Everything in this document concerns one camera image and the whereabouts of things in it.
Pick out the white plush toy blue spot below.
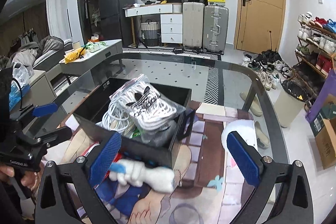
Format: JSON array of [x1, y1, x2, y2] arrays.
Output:
[[109, 159, 175, 194]]

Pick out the grey cable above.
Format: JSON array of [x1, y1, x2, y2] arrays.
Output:
[[96, 101, 137, 139]]

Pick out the bagged white adidas socks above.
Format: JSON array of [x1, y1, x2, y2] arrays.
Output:
[[109, 74, 186, 147]]

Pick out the person's left hand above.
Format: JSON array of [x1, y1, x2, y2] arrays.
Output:
[[1, 164, 41, 194]]

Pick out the grey sofa with clothes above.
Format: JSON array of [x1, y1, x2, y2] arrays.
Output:
[[6, 36, 72, 71]]

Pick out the yellow bag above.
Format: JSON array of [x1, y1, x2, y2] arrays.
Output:
[[64, 47, 86, 64]]

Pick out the grey coffee table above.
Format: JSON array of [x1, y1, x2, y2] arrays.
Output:
[[59, 39, 122, 84]]

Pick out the green packaged item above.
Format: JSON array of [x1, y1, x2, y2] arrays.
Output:
[[130, 128, 141, 139]]

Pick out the open cardboard box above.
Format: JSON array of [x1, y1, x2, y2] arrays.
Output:
[[310, 94, 336, 169]]

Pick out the black cardboard storage box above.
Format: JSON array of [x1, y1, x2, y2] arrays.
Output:
[[73, 76, 195, 168]]

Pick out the anime printed table mat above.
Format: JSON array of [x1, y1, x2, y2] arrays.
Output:
[[41, 100, 276, 224]]

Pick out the beige trash bin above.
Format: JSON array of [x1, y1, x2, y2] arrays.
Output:
[[274, 80, 309, 128]]

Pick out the purple bag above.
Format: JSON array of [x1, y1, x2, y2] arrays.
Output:
[[305, 71, 335, 123]]

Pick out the woven laundry basket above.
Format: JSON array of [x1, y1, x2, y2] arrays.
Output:
[[141, 19, 161, 47]]

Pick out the pile of shoes on floor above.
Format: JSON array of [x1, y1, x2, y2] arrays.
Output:
[[241, 50, 293, 90]]

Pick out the black refrigerator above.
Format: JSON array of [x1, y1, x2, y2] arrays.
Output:
[[98, 0, 135, 47]]

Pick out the wooden shoe rack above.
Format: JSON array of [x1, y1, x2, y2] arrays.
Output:
[[290, 11, 335, 111]]

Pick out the white drawer desk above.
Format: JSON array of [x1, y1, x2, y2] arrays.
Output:
[[124, 3, 183, 47]]

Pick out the beige suitcase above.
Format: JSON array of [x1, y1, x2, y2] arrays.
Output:
[[182, 2, 205, 48]]

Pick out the silver aluminium suitcase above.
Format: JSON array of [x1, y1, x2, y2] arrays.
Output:
[[202, 5, 229, 55]]

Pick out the wooden door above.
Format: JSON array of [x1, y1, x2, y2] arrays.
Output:
[[234, 0, 286, 53]]

